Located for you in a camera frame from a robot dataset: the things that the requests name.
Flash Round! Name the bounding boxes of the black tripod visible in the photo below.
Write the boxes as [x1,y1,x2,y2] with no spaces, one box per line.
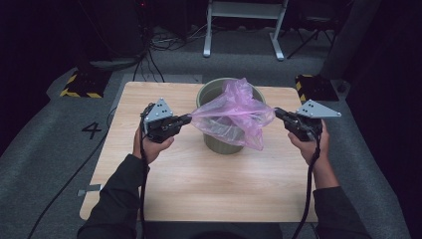
[286,14,336,61]

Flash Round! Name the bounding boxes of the person's right hand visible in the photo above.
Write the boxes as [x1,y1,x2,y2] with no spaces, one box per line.
[287,119,331,167]

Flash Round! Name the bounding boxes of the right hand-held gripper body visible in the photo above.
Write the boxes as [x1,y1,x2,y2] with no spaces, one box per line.
[284,99,342,142]

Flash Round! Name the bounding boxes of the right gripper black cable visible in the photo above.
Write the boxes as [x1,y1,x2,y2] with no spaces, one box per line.
[291,130,322,239]

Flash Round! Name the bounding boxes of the person's left hand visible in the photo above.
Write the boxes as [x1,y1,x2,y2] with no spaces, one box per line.
[131,125,176,165]

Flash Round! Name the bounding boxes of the yellow-black striped base plate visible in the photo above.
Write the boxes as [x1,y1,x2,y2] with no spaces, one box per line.
[59,69,112,100]
[295,74,340,103]

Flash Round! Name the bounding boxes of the bundle of black cables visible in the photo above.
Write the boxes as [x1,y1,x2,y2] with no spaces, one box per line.
[131,0,213,84]

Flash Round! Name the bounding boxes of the white metal stand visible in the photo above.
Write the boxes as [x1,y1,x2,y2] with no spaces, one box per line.
[202,0,290,62]

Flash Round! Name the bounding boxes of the grey tape piece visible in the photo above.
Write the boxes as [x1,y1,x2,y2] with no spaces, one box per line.
[77,183,103,197]

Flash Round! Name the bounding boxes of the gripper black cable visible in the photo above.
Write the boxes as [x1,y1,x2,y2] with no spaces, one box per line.
[291,130,322,239]
[137,103,156,239]

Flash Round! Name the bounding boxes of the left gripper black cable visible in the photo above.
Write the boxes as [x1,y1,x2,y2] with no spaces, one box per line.
[137,103,156,239]

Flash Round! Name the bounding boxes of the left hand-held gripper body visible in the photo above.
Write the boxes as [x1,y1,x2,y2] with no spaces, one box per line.
[141,97,183,144]

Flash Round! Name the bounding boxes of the black floor cable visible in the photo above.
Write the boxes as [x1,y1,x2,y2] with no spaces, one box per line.
[26,106,117,239]

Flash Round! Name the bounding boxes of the grey curtain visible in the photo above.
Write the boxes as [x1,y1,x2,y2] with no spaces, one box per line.
[319,0,383,81]

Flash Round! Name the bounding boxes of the pink plastic bag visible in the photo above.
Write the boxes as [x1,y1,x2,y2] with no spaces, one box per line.
[190,78,277,152]

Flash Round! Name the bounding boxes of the grey-green trash bin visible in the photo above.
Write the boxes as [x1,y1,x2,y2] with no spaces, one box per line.
[195,77,267,155]

